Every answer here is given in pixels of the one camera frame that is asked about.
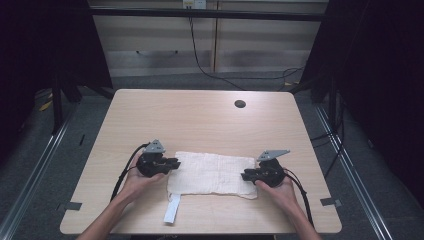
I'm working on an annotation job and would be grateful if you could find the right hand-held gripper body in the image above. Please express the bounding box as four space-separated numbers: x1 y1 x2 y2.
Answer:
255 149 291 188

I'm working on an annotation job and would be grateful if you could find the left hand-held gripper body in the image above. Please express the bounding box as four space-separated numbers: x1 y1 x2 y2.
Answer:
136 139 172 178

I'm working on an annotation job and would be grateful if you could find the white muslin cloth with label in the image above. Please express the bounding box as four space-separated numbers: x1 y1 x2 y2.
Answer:
162 151 259 225

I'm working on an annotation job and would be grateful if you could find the person's right hand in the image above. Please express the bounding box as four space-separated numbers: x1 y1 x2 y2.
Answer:
254 175 300 215

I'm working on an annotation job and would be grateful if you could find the person's left hand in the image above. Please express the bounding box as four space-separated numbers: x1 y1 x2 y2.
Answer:
120 153 168 205

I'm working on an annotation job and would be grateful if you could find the grey tape strip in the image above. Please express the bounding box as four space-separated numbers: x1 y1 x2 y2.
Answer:
56 201 83 213
319 197 343 207

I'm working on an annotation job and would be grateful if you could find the dark curtain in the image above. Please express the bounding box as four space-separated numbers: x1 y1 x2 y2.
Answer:
0 0 114 161
299 0 424 208

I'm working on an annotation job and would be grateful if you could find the black metal crossbar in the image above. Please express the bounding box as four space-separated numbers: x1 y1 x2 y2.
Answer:
89 7 330 23

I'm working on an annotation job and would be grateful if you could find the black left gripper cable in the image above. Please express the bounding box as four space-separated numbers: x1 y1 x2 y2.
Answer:
110 142 150 203

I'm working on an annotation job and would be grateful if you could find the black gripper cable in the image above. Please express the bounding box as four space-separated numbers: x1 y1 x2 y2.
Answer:
283 167 315 228
110 142 150 203

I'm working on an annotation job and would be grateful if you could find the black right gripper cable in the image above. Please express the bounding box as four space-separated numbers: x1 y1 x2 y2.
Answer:
283 167 315 228

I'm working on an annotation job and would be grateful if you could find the black floor cable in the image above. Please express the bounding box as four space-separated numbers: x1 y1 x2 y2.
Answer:
309 99 346 179

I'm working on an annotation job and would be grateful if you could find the metal floor rail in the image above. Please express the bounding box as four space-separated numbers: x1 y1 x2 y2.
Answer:
0 109 78 240
314 105 396 240

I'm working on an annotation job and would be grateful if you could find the black hanging wall cable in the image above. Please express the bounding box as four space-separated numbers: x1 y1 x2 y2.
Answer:
188 16 305 92

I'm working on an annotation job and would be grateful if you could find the black stand post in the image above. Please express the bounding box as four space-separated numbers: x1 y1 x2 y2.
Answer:
51 74 64 136

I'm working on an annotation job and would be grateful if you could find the white wall socket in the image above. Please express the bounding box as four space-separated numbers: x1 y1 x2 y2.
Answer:
182 0 207 10

